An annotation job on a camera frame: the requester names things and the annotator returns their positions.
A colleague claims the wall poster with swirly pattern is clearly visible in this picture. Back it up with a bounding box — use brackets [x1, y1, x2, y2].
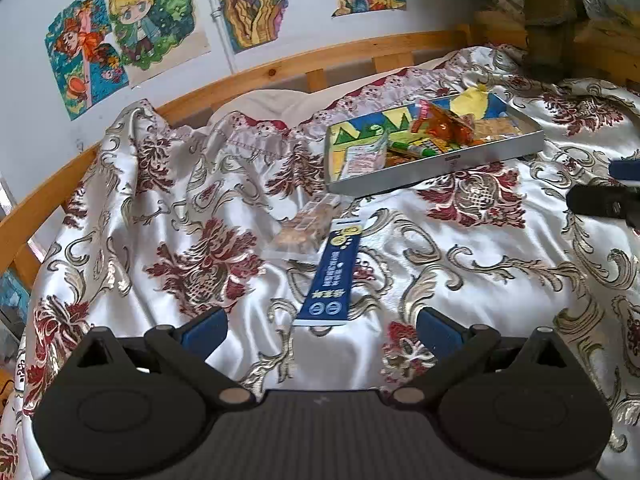
[209, 0, 308, 55]

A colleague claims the white snack packet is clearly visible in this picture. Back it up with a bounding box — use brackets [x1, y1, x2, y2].
[341, 142, 390, 180]

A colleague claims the long blue snack packet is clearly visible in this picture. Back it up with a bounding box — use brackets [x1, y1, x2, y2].
[292, 219, 365, 328]

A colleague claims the white red floral blanket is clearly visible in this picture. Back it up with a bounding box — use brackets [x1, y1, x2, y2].
[0, 45, 640, 480]

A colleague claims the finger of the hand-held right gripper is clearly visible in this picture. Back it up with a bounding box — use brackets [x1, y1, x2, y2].
[566, 184, 640, 227]
[610, 158, 640, 181]

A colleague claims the white wall pipe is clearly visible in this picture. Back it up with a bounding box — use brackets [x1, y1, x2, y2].
[200, 0, 236, 73]

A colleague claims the wall poster with blond figure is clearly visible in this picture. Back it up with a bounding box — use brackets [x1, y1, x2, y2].
[102, 0, 213, 87]

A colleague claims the clear plastic bag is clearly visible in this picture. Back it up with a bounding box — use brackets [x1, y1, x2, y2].
[581, 0, 640, 26]

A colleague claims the silver tray with colourful drawing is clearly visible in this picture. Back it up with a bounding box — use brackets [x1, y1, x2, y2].
[324, 91, 546, 195]

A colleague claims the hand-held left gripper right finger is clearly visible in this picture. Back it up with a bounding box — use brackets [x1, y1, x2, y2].
[391, 306, 576, 408]

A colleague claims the wall poster with orange-haired figure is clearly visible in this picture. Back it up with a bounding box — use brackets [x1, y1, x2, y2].
[45, 0, 132, 122]

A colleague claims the beige cracker packet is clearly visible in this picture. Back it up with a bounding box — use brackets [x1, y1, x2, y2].
[474, 116, 522, 142]

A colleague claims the wooden bed frame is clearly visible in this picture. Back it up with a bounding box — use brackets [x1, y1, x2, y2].
[0, 7, 640, 281]

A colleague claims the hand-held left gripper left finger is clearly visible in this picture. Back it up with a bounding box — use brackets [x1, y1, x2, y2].
[62, 306, 256, 408]

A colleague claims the dark cloth pile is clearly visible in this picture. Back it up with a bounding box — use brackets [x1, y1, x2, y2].
[517, 0, 581, 83]

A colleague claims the clear snack packet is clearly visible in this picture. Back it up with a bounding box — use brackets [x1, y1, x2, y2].
[264, 197, 342, 261]

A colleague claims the orange snack packet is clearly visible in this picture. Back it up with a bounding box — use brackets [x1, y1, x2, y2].
[412, 100, 476, 147]

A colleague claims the white bed sheet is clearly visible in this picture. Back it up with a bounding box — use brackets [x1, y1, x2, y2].
[207, 55, 451, 128]

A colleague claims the colourful box beside bed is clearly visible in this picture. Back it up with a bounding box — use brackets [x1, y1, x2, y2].
[0, 267, 32, 361]

